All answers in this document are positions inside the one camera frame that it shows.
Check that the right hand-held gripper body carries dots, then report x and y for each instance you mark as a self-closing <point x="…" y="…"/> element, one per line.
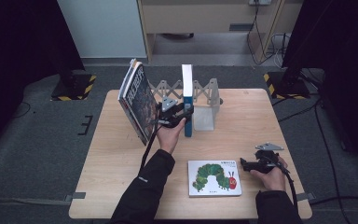
<point x="265" y="160"/>

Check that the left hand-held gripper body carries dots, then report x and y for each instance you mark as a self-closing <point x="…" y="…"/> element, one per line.
<point x="169" y="115"/>

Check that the grey expandable metal book rack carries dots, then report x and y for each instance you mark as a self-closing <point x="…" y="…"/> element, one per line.
<point x="203" y="119"/>

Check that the dark illustrated book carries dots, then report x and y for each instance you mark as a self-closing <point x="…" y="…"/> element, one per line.
<point x="143" y="105"/>

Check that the blue book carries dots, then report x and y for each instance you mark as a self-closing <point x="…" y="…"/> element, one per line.
<point x="187" y="81"/>

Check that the white caterpillar picture book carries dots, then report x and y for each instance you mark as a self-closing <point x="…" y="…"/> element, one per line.
<point x="213" y="186"/>

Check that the red book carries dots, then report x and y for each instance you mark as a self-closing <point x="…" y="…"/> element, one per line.
<point x="126" y="81"/>

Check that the person's left hand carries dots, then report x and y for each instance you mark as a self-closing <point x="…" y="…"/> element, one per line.
<point x="171" y="137"/>

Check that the person's right hand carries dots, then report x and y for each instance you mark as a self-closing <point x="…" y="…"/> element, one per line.
<point x="272" y="182"/>

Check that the grey tape strip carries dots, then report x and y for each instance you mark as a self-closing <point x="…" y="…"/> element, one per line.
<point x="306" y="196"/>
<point x="78" y="195"/>

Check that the hazard striped stand base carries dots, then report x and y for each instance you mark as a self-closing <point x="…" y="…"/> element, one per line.
<point x="287" y="88"/>
<point x="74" y="90"/>

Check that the black floor tape mark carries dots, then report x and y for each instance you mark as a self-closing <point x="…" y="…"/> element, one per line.
<point x="88" y="125"/>

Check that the beige wooden desk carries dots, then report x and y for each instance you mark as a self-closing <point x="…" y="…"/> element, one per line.
<point x="199" y="17"/>

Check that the white panel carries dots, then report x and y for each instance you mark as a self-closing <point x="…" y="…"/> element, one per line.
<point x="102" y="28"/>

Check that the black curtain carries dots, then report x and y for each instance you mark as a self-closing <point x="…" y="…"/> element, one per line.
<point x="348" y="62"/>
<point x="18" y="46"/>

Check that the white power strip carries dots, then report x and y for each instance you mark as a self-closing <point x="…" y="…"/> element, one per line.
<point x="260" y="2"/>

